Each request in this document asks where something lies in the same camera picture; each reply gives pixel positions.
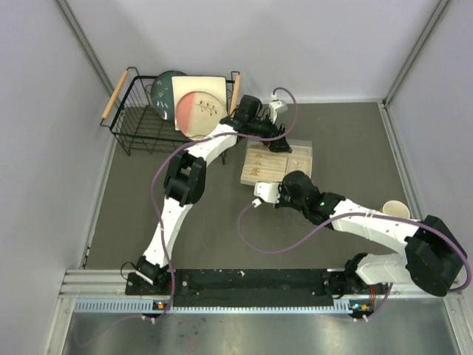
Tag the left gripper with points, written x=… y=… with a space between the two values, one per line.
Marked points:
x=272 y=132

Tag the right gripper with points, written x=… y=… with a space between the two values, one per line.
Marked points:
x=282 y=188

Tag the beige jewelry box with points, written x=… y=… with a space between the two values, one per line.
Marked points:
x=306 y=148

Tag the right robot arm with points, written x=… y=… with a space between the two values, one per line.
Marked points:
x=424 y=253

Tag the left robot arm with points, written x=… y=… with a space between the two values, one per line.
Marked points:
x=184 y=182

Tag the cream square plate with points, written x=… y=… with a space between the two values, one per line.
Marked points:
x=216 y=85

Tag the pink and cream round plate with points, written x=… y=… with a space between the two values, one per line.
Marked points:
x=198 y=113

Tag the yellow mug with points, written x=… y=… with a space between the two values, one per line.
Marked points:
x=396 y=208

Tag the dark green round plate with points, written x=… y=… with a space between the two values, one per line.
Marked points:
x=162 y=96

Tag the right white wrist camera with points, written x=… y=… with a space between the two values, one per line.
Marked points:
x=266 y=193

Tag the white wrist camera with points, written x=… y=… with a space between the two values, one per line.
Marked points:
x=276 y=106
x=266 y=193

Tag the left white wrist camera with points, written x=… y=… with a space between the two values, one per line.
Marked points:
x=276 y=106

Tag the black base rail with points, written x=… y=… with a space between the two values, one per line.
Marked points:
x=254 y=287

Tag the black wire dish rack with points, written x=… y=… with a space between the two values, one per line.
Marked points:
x=131 y=118

